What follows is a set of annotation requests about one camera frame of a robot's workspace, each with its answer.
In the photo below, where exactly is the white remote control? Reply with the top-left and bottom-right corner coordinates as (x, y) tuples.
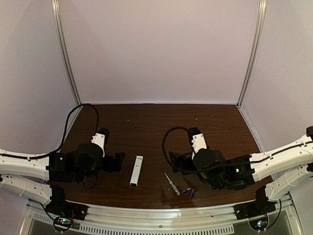
(130, 155), (144, 187)

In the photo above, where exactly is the clear tester screwdriver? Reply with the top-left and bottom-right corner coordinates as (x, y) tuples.
(164, 172), (181, 196)

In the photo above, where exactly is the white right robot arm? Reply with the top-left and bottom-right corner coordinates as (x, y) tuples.
(161, 127), (313, 202)

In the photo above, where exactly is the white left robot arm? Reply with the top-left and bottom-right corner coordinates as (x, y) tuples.
(0, 142), (125, 184)

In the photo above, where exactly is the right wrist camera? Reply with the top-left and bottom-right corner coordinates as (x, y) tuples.
(188, 127), (209, 154)

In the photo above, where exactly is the right black camera cable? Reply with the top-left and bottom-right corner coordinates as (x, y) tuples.
(162, 126), (251, 174)

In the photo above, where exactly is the black camera cable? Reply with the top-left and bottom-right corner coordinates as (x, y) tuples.
(162, 126), (251, 174)
(0, 104), (101, 161)

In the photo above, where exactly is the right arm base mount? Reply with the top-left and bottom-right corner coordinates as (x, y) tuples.
(233, 186), (276, 232)

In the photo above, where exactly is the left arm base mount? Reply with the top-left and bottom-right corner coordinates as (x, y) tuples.
(44, 186), (88, 234)

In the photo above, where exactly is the left black camera cable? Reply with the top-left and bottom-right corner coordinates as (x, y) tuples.
(0, 104), (101, 161)

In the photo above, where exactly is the right aluminium frame post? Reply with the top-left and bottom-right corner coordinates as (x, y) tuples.
(237, 0), (267, 108)

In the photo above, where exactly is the aluminium frame post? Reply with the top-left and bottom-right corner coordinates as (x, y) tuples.
(52, 0), (81, 105)
(237, 0), (267, 108)

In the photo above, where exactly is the left aluminium frame post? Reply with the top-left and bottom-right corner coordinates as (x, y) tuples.
(52, 0), (81, 105)

